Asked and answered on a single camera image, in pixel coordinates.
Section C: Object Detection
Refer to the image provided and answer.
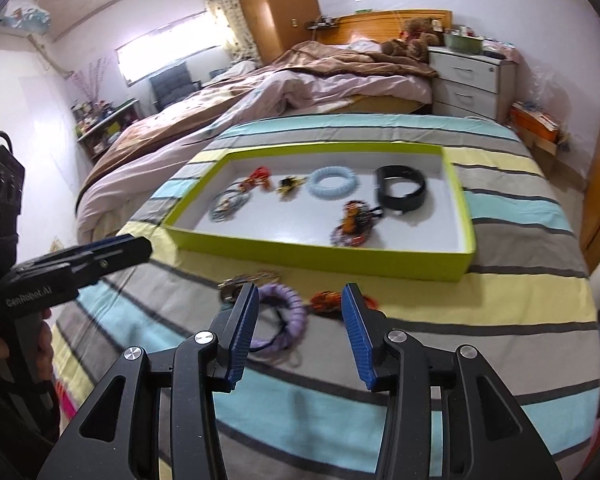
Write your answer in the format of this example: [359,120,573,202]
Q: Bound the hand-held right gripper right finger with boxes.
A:
[341,282,563,480]

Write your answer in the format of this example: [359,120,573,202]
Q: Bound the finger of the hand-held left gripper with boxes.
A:
[22,234,154,267]
[86,251,154,286]

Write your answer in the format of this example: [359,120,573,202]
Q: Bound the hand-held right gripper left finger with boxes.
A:
[37,282,260,480]

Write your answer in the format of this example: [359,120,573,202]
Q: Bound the orange bead bracelet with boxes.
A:
[310,289,381,317]

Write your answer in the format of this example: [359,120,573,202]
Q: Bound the purple spiral hair tie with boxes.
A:
[250,282,308,359]

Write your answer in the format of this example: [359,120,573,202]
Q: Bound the green flower hair tie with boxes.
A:
[218,270,287,306]

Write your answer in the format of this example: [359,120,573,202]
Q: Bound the brown bead bracelet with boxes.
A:
[329,199,387,249]

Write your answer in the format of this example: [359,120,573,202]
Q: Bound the grey hair ties orange charm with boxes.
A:
[209,187,252,223]

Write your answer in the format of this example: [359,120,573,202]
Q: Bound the yellow-green cardboard box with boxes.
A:
[161,142,476,282]

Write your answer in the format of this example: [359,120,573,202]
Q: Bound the gold bell charm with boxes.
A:
[276,175,304,202]

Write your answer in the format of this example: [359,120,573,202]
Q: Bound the red bead bracelet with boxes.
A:
[239,165,273,193]

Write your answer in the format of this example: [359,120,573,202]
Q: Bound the light blue spiral hair tie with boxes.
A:
[308,166,357,203]

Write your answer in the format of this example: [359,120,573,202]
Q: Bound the black wristband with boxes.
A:
[374,164,427,215]

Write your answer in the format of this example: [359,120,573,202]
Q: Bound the pink plastic stool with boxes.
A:
[54,377,82,423]

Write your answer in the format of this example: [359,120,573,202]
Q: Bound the cluttered desk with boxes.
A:
[71,96,142,162]

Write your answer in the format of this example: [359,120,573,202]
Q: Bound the dried flower branches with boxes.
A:
[71,56,109,109]

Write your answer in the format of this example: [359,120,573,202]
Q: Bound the black office chair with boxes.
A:
[148,61,202,112]

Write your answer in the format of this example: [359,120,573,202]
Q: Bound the striped bedsheet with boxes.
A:
[50,112,600,480]

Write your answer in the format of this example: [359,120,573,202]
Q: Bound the window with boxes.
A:
[113,11,231,87]

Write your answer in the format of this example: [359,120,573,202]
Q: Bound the covered air conditioner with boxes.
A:
[0,0,52,39]

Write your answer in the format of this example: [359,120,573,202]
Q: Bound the pink brown duvet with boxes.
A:
[74,39,439,242]

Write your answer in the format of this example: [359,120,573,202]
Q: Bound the patterned curtain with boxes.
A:
[195,0,262,62]

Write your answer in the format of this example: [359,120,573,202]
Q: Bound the white nightstand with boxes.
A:
[427,45,519,124]

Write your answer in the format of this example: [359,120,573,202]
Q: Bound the orange box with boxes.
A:
[509,101,564,144]

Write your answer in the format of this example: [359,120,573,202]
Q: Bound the wooden wardrobe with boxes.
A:
[228,0,322,62]

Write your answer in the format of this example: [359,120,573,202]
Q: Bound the brown teddy bear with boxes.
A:
[381,17,444,62]

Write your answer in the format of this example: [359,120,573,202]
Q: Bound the wooden headboard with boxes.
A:
[305,8,454,47]

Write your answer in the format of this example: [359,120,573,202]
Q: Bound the green basin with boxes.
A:
[442,29,484,56]

